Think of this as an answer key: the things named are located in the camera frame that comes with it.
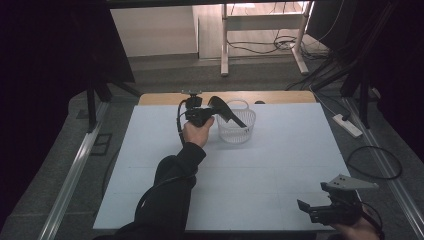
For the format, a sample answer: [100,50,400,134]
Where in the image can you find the tangled black floor cables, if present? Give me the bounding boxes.
[226,28,331,62]

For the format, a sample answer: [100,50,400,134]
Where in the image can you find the black looped cable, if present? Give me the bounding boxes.
[345,145,404,181]

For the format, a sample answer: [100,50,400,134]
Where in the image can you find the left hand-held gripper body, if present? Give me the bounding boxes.
[181,89,215,129]

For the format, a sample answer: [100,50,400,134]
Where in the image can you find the white desk frame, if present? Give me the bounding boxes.
[219,1,315,77]

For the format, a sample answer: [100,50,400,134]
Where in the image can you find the black curtain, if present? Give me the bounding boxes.
[306,0,424,164]
[0,0,136,231]

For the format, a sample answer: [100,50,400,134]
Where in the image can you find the dark rectangular floor frame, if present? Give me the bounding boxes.
[89,132,114,157]

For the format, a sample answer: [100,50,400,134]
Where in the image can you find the right hand-held gripper cable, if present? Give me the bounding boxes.
[361,200,385,240]

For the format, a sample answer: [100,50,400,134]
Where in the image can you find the white wall panel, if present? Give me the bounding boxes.
[110,6,199,58]

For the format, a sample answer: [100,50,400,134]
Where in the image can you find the white power strip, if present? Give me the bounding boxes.
[332,113,364,139]

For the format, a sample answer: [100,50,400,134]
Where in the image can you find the person's left hand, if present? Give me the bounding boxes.
[181,116,216,149]

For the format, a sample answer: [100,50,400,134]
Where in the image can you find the black metal stand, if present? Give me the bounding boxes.
[310,49,379,130]
[84,75,142,134]

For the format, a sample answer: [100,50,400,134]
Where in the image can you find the wooden table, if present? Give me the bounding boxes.
[137,90,317,107]

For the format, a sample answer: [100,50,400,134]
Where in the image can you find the aluminium rail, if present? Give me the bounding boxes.
[37,101,110,240]
[342,97,424,240]

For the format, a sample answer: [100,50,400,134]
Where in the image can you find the white plastic basket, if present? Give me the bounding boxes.
[215,99,257,145]

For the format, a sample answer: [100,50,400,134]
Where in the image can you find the left hand-held gripper cable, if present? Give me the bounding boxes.
[134,98,198,221]

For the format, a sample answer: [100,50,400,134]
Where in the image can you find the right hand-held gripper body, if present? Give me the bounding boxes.
[309,173,380,227]

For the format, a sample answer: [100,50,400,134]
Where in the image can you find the light blue table mat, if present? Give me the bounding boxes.
[92,102,350,232]

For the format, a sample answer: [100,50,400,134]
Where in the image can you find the person's right hand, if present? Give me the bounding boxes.
[329,204,382,240]

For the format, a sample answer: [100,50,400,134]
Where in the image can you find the hand-held gripper cable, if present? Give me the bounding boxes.
[134,98,198,221]
[361,200,385,240]

